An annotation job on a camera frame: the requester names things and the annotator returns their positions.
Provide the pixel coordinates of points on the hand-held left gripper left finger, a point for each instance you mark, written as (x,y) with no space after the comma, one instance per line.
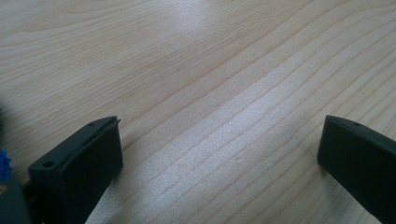
(81,161)

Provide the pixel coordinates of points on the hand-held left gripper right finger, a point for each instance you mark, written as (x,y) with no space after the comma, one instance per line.
(358,155)

